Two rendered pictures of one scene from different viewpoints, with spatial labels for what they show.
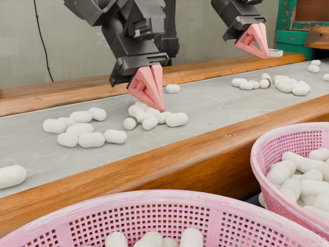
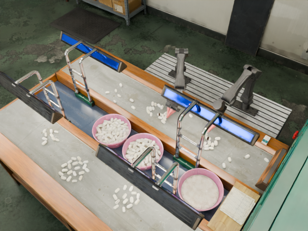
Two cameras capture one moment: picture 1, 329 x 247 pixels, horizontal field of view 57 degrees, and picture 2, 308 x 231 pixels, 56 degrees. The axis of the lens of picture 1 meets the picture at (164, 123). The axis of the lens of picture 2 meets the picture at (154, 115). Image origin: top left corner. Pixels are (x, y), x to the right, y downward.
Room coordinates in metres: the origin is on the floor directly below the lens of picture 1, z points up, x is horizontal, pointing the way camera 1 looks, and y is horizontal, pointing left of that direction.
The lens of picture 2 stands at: (0.10, -1.26, 2.32)
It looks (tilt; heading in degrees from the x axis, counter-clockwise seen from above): 49 degrees down; 77
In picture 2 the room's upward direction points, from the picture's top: 2 degrees counter-clockwise
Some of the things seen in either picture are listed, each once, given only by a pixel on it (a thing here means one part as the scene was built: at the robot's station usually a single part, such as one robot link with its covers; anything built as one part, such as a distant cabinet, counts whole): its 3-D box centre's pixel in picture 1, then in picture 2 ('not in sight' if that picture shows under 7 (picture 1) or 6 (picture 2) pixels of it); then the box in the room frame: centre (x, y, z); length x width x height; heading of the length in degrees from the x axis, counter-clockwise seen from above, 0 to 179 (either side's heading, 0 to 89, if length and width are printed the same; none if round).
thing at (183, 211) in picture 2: not in sight; (145, 181); (0.20, -0.61, 1.08); 0.62 x 0.08 x 0.07; 127
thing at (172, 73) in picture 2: not in sight; (179, 73); (0.75, 0.48, 0.71); 0.20 x 0.07 x 0.08; 128
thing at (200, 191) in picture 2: not in sight; (199, 192); (0.53, -0.58, 0.71); 0.22 x 0.22 x 0.06
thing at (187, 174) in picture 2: not in sight; (199, 191); (0.53, -0.58, 0.72); 0.27 x 0.27 x 0.10
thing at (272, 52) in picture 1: (271, 52); (266, 140); (1.06, -0.37, 0.77); 0.06 x 0.04 x 0.02; 37
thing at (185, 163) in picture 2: not in sight; (196, 138); (0.58, -0.32, 0.90); 0.20 x 0.19 x 0.45; 127
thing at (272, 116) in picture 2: not in sight; (193, 112); (0.73, 0.09, 0.65); 1.20 x 0.90 x 0.04; 128
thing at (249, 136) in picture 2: not in sight; (207, 111); (0.65, -0.27, 1.08); 0.62 x 0.08 x 0.07; 127
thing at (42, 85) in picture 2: not in sight; (43, 104); (-0.32, 0.22, 0.90); 0.20 x 0.19 x 0.45; 127
